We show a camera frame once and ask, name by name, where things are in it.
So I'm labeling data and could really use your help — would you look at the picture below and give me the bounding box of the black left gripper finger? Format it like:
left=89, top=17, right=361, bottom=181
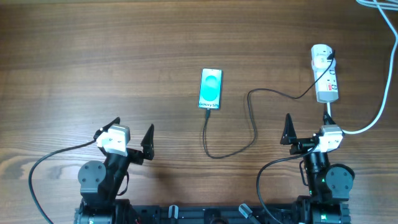
left=141, top=124, right=154, bottom=161
left=93, top=117, right=121, bottom=140

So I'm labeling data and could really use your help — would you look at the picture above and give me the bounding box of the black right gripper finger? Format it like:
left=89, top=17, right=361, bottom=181
left=323, top=111, right=336, bottom=125
left=280, top=113, right=297, bottom=145

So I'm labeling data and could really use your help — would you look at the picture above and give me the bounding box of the white power strip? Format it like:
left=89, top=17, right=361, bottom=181
left=311, top=44, right=338, bottom=103

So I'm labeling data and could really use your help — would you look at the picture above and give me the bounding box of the black charger cable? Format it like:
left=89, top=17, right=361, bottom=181
left=202, top=51, right=337, bottom=160

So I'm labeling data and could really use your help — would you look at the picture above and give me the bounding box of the blue screen smartphone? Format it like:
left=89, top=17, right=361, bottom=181
left=198, top=68, right=223, bottom=110

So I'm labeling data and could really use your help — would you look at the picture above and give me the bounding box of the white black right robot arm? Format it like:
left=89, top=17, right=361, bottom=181
left=280, top=112, right=355, bottom=224

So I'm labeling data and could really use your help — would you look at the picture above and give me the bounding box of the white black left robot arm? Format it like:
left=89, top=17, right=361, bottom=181
left=74, top=117, right=154, bottom=223

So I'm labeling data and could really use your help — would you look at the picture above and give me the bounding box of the white power strip cord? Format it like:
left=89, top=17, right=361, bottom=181
left=326, top=0, right=398, bottom=135

